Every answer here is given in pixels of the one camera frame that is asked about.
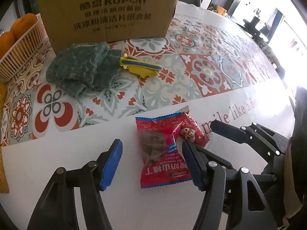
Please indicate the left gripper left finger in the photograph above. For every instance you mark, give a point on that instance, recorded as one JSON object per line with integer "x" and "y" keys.
{"x": 56, "y": 209}

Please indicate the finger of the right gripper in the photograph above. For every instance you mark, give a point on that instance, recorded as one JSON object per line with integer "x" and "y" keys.
{"x": 254, "y": 136}

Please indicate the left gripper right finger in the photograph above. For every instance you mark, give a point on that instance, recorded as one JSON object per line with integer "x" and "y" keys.
{"x": 236, "y": 193}

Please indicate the small red snack packet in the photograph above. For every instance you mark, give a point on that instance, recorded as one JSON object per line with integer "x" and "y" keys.
{"x": 190, "y": 129}

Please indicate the large red snack packet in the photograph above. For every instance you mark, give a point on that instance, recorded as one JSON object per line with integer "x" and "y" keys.
{"x": 163, "y": 164}

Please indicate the yellow blue clip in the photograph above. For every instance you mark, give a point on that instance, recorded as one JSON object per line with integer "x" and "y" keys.
{"x": 138, "y": 67}

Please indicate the green fuzzy cloth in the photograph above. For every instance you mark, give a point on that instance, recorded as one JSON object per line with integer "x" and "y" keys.
{"x": 84, "y": 67}

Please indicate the white wicker fruit basket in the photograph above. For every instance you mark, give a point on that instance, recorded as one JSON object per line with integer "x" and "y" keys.
{"x": 22, "y": 50}

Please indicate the orange fruit front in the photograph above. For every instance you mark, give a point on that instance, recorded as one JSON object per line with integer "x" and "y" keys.
{"x": 7, "y": 40}

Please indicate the orange fruit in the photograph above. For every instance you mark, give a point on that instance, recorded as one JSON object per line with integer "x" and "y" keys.
{"x": 23, "y": 24}
{"x": 7, "y": 40}

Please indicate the orange fruit right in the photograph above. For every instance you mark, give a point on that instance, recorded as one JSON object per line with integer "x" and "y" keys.
{"x": 23, "y": 24}

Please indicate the brown cardboard box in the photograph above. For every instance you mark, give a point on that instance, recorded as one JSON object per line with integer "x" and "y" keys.
{"x": 70, "y": 22}

